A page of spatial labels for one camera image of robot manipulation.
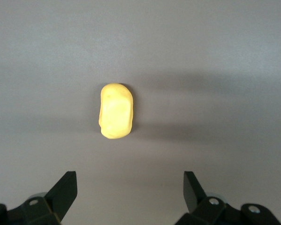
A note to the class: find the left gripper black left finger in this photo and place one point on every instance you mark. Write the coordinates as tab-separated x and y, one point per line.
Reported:
59	197

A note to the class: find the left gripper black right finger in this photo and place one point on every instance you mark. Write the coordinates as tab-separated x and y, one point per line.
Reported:
201	208

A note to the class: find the yellow potato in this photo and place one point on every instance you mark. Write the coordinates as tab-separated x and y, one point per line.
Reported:
117	112

